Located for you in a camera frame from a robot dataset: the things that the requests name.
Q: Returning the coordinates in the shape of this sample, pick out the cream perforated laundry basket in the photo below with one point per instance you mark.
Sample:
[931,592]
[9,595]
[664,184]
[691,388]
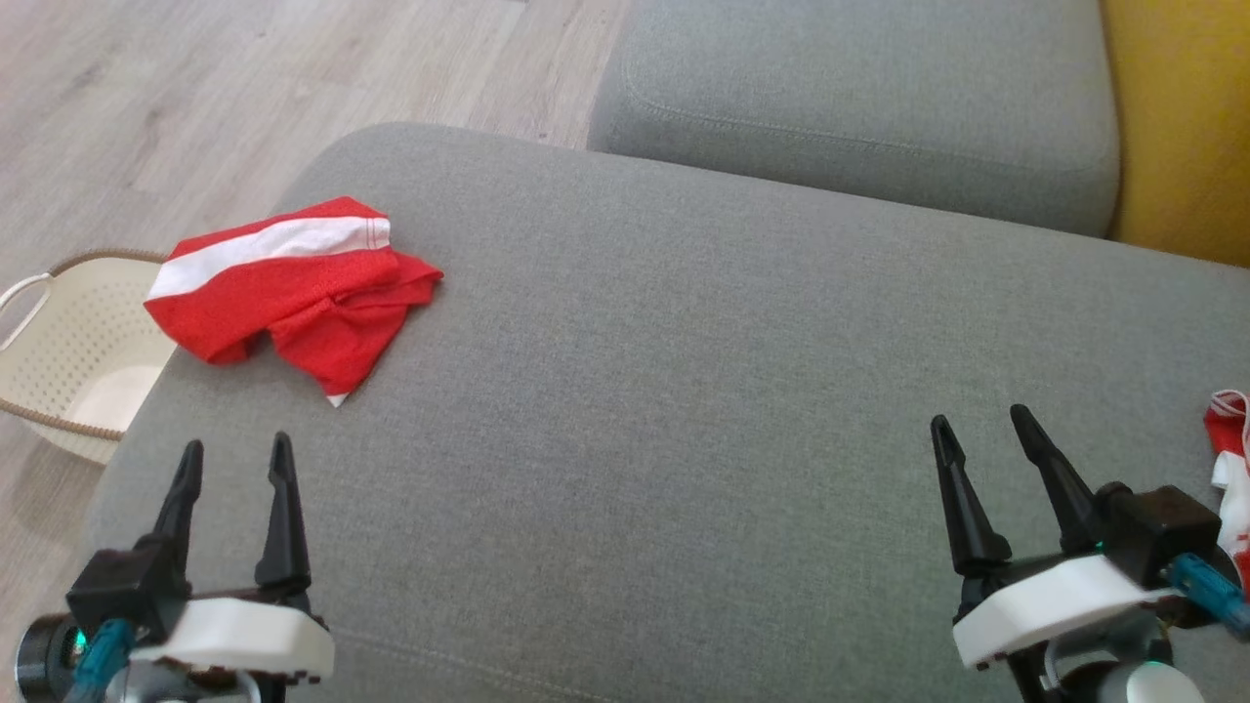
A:
[68,342]

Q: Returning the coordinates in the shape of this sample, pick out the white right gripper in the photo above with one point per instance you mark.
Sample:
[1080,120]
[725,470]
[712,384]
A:
[1055,610]

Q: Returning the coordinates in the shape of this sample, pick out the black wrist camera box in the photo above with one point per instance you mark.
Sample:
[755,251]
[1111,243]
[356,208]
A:
[1162,532]
[127,591]

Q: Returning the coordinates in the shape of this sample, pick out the red shorts with white band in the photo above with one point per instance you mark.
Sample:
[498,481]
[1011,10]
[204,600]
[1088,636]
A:
[293,303]

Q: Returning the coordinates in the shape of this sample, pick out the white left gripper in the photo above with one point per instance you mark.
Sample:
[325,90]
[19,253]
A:
[244,640]

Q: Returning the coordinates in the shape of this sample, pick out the grey sofa back cushion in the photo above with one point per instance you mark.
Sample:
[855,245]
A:
[859,98]

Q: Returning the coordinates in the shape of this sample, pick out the red Bulls basketball jersey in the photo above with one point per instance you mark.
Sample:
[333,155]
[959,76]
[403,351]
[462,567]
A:
[1230,459]

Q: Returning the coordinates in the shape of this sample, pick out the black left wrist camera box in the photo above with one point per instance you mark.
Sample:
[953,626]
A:
[127,591]

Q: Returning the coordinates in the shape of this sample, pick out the large grey sofa ottoman cushion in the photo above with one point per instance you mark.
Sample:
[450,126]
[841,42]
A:
[684,391]

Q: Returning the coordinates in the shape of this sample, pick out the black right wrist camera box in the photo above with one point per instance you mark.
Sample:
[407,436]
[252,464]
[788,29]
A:
[1162,532]

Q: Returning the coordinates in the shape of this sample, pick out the yellow sofa backrest cushion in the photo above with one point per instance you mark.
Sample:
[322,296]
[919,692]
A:
[1182,127]

